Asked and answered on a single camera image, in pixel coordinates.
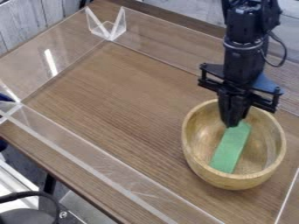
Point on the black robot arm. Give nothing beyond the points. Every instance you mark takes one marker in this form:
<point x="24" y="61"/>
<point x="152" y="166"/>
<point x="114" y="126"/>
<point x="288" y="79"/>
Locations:
<point x="249" y="19"/>

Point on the blue object at left edge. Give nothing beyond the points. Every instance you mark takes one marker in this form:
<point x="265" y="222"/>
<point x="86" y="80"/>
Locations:
<point x="5" y="98"/>

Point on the black chair armrest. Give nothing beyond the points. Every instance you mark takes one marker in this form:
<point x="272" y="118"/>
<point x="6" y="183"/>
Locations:
<point x="28" y="215"/>

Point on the light wooden bowl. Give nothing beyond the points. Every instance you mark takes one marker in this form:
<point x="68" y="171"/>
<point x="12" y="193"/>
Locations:
<point x="260" y="157"/>

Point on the clear acrylic corner bracket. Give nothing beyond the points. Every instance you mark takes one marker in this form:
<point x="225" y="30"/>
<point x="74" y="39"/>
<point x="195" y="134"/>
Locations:
<point x="106" y="30"/>

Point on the clear acrylic tray wall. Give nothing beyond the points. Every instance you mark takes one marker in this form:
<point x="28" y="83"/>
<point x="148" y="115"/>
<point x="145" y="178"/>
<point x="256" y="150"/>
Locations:
<point x="97" y="118"/>

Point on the green rectangular block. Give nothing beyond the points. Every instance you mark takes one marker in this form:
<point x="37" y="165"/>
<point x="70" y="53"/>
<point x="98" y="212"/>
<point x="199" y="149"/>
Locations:
<point x="228" y="150"/>

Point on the black table leg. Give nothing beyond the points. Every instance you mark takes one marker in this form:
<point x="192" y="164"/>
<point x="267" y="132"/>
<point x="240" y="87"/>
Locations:
<point x="49" y="184"/>

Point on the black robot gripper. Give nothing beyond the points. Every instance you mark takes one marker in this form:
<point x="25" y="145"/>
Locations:
<point x="237" y="80"/>

